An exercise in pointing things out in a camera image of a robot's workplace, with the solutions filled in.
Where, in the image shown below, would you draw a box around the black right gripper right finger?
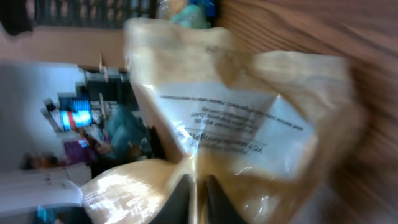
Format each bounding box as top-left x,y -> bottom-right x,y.
205,175 -> 246,224

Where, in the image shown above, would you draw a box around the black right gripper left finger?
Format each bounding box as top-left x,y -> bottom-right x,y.
149,174 -> 193,224

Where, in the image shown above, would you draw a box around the beige paper bag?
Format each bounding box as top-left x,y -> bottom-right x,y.
82,19 -> 366,223

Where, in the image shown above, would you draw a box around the blue Oreo cookie pack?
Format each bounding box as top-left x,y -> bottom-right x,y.
188,0 -> 218,17

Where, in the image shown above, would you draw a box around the teal snack packet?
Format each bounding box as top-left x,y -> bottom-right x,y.
171,4 -> 210,29

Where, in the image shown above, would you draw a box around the dark grey plastic basket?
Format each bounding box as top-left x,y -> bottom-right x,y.
31,0 -> 158,29

